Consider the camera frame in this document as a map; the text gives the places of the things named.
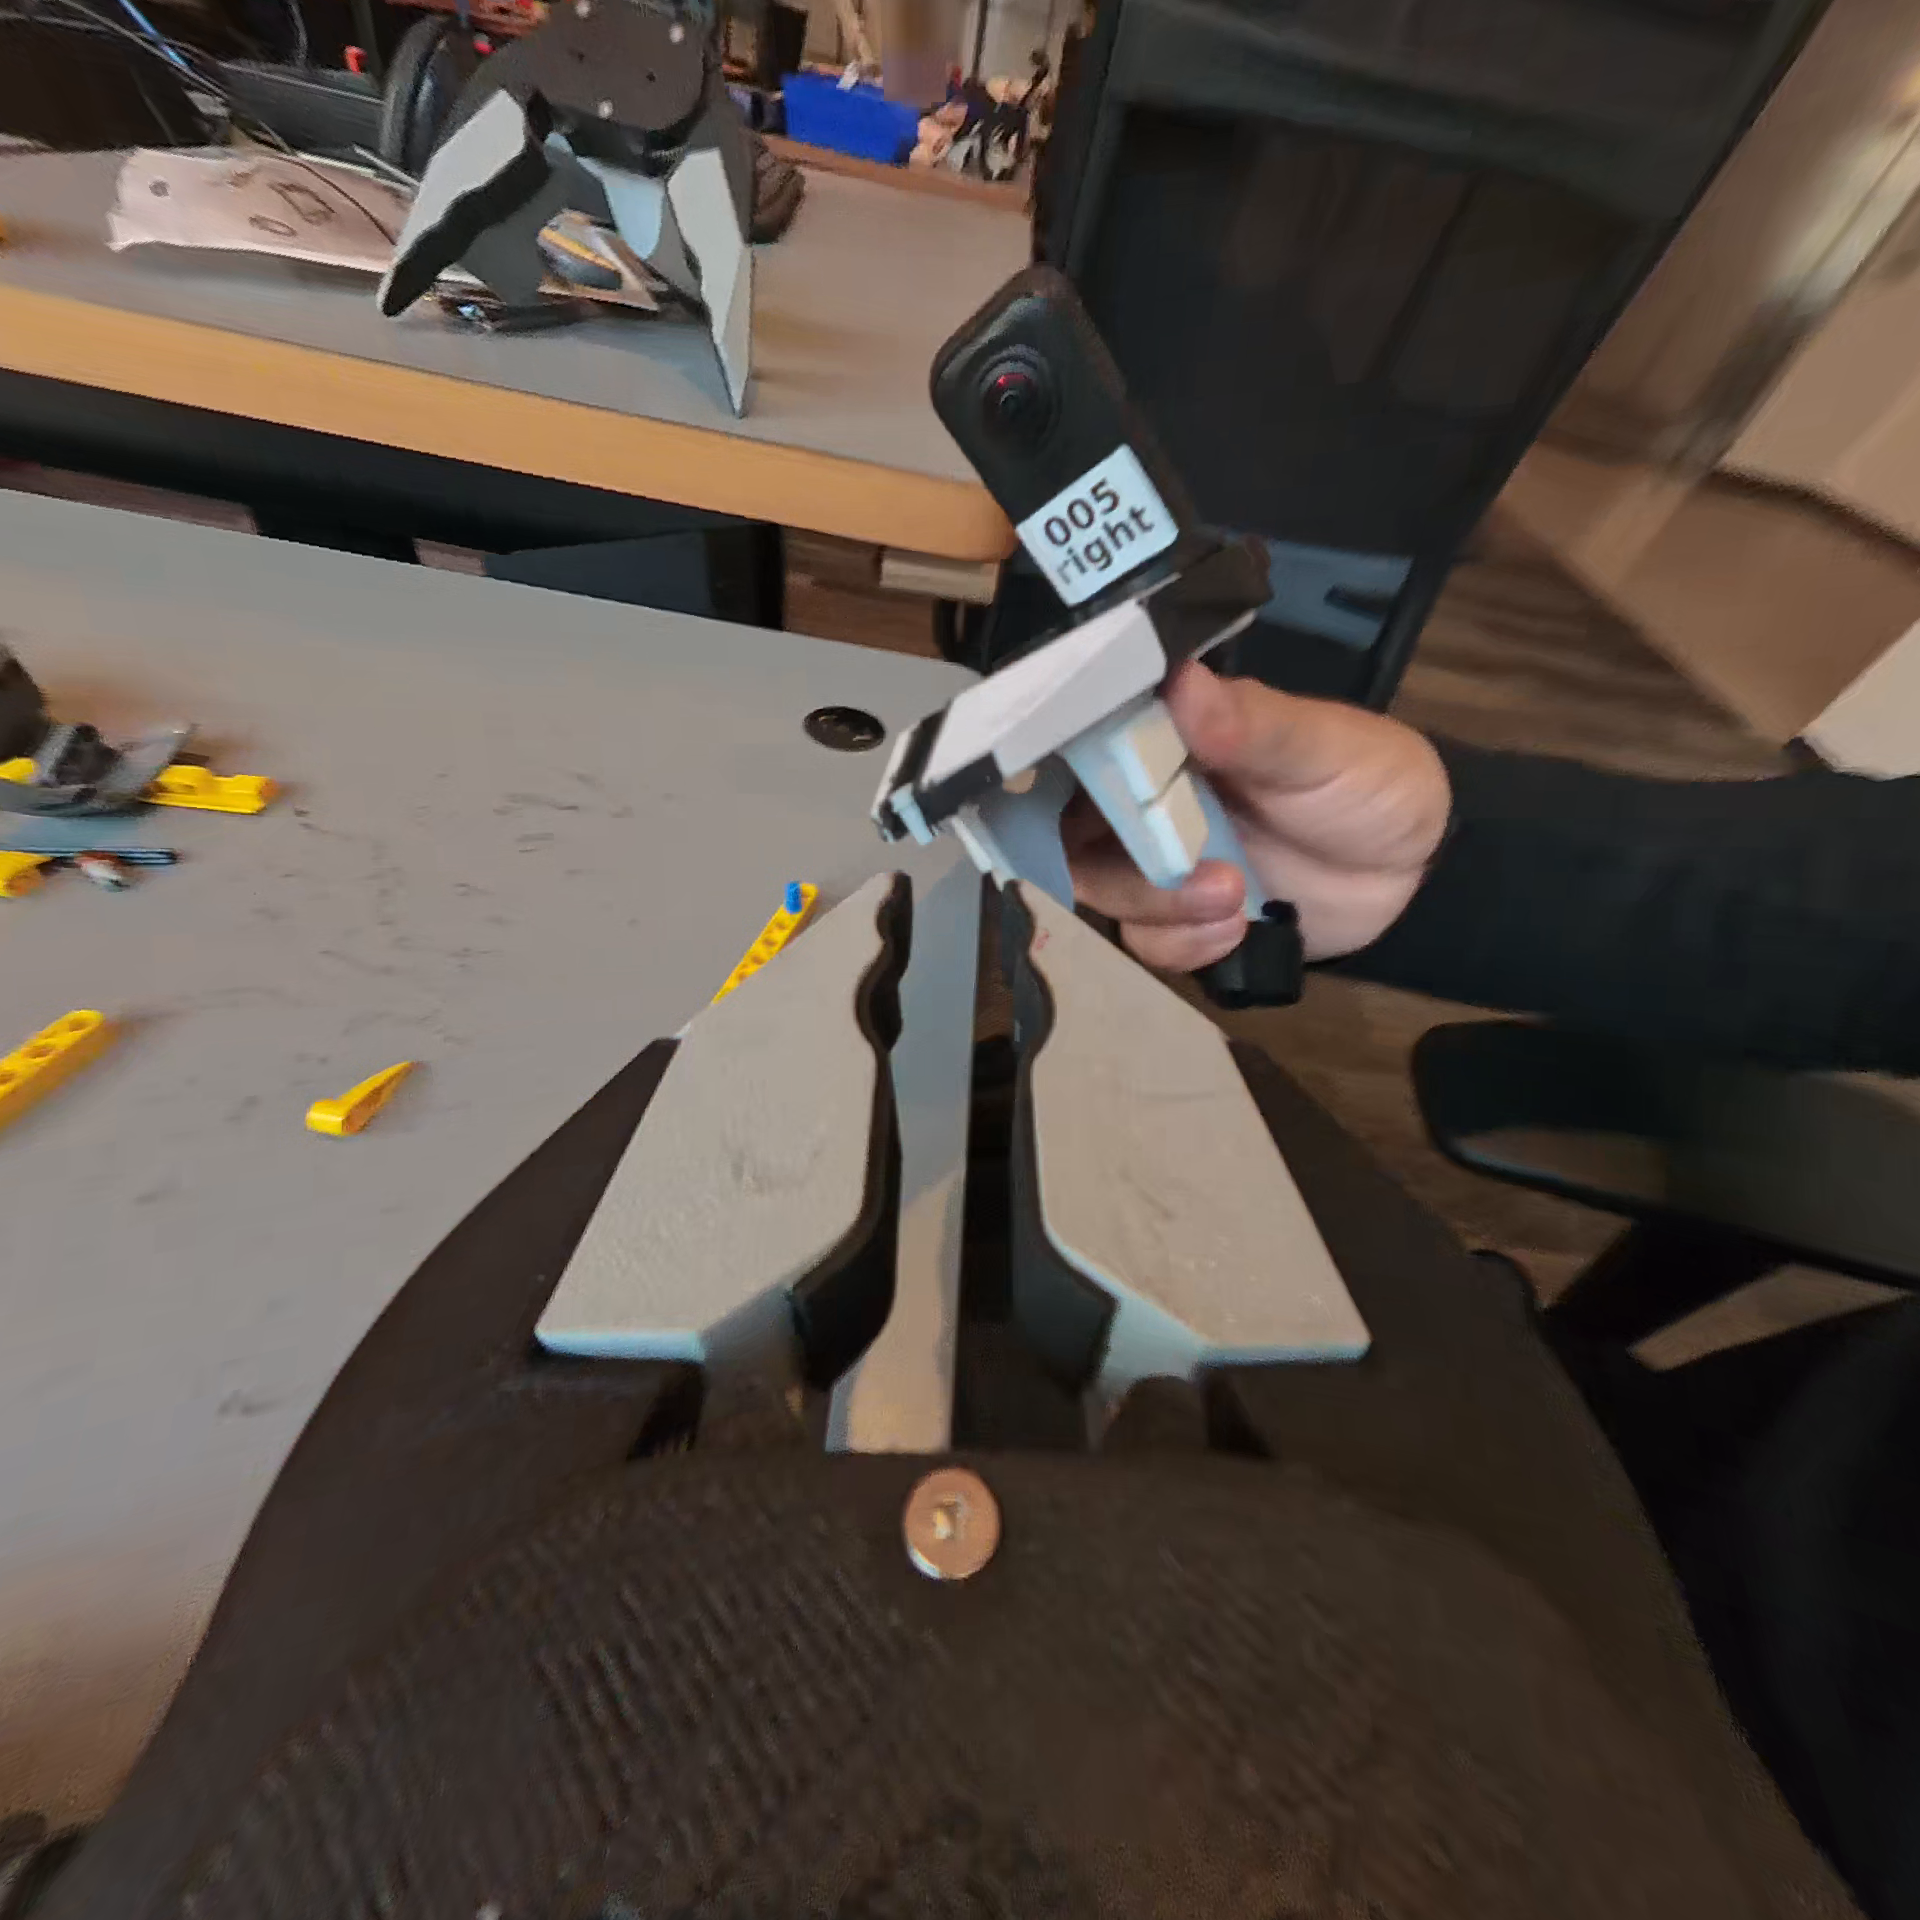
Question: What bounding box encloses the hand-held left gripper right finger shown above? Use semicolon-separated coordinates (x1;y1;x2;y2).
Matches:
1002;882;1375;1449

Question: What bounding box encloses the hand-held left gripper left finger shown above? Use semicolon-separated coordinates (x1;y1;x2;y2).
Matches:
535;872;913;1389

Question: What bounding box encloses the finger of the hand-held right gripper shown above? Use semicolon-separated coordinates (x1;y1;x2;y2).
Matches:
881;606;1177;846
869;713;952;846

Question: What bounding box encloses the long yellow brick beam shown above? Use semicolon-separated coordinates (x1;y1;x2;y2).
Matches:
714;882;822;1008

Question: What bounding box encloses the person's right forearm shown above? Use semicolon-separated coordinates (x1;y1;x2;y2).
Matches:
1333;738;1920;1082

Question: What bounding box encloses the grey desk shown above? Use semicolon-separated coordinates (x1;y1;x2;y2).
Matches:
0;485;993;1830

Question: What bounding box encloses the person's right hand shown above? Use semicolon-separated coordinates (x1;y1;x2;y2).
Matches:
1064;664;1455;974

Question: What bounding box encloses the wood rimmed grey table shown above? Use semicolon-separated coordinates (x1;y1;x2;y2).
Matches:
0;142;1038;563

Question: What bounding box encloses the black office chair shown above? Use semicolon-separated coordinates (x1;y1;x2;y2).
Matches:
1029;0;1837;713

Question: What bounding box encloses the small yellow wedge piece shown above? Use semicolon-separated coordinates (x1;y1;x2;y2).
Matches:
303;1063;415;1137

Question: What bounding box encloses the blue storage bin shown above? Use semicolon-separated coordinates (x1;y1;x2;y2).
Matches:
780;68;921;167

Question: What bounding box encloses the idle black grey gripper device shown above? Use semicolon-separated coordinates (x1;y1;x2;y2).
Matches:
374;0;756;420

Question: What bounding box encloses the short yellow brick beam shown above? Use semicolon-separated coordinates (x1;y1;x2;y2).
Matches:
0;1008;106;1132

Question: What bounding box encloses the dark grey curved panel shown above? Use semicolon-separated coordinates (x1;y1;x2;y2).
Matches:
0;723;196;820

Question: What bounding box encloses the paper sheet with drawings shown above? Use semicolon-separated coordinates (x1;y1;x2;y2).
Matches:
103;146;415;276

